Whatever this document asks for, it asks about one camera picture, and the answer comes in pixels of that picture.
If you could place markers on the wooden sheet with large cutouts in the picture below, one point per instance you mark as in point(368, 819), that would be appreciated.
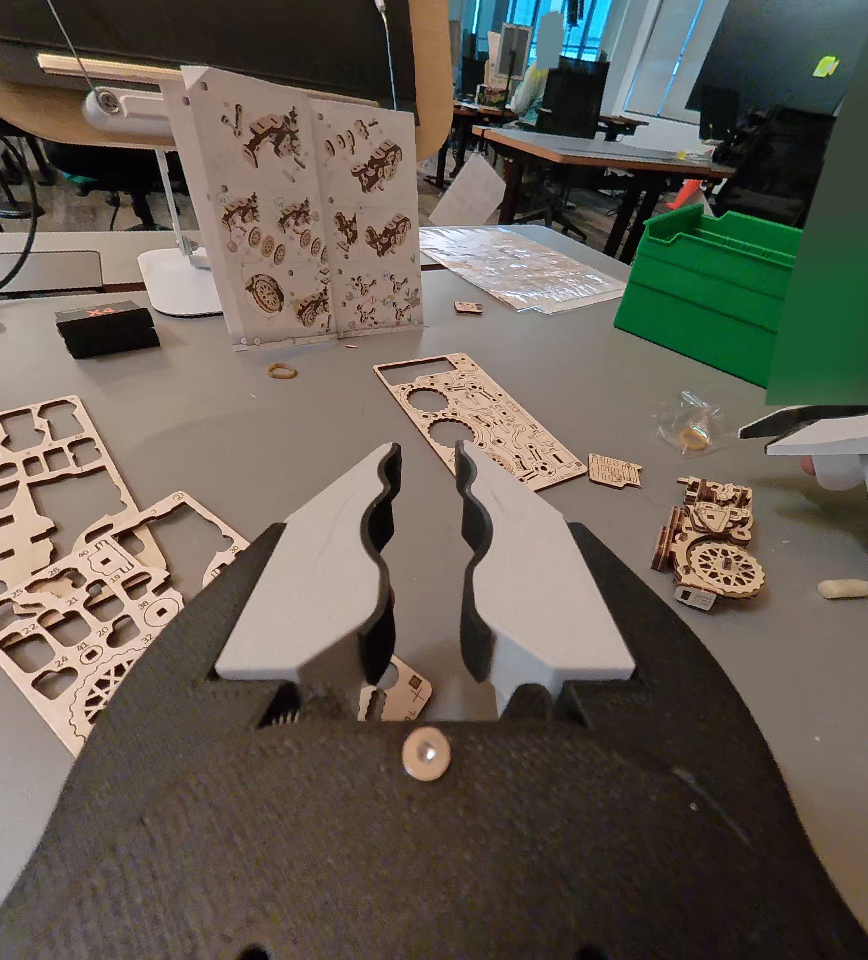
point(25, 544)

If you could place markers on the clear plastic wrapper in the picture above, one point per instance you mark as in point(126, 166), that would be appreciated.
point(516, 266)

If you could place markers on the grey flat keyboard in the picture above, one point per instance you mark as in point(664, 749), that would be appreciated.
point(28, 271)

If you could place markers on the plain black box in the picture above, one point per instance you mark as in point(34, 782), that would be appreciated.
point(111, 345)

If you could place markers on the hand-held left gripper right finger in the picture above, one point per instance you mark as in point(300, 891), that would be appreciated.
point(546, 592)

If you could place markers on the assembly instruction sheet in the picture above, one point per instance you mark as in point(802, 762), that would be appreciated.
point(291, 225)

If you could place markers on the wooden sheet with gear parts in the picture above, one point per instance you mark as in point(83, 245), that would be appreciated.
point(32, 596)

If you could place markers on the small white wax stick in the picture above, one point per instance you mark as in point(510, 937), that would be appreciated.
point(845, 589)

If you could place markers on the small square wooden piece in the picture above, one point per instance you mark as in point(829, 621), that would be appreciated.
point(468, 307)

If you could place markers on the green lit sign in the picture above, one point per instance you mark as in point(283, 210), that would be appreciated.
point(824, 67)

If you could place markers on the green plastic bin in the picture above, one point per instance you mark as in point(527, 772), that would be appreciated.
point(689, 300)

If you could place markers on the wooden sheet with round holes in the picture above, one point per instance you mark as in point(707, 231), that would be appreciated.
point(505, 431)

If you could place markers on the clear plastic bag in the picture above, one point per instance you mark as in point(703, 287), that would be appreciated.
point(693, 409)

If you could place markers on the person's right hand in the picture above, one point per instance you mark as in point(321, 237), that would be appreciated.
point(809, 466)

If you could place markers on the large black desk monitor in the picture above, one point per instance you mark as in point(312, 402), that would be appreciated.
point(178, 30)

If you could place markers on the white paper sheet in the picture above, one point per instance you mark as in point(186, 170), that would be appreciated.
point(475, 191)

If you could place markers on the black box with red print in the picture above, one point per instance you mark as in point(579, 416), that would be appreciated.
point(100, 315)

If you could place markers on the wooden model vehicle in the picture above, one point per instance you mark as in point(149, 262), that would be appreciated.
point(711, 555)

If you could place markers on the small wooden part sheet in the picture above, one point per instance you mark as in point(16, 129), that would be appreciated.
point(614, 471)

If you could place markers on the white monitor stand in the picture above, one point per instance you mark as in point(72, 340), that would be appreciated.
point(178, 281)

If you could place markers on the grey desk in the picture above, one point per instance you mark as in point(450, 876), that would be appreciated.
point(253, 420)

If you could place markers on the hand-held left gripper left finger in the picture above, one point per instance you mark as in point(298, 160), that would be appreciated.
point(306, 592)

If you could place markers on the tan rubber band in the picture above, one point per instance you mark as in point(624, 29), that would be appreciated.
point(683, 439)

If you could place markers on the numbered wooden sheet frame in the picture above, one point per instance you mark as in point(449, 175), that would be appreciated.
point(171, 504)

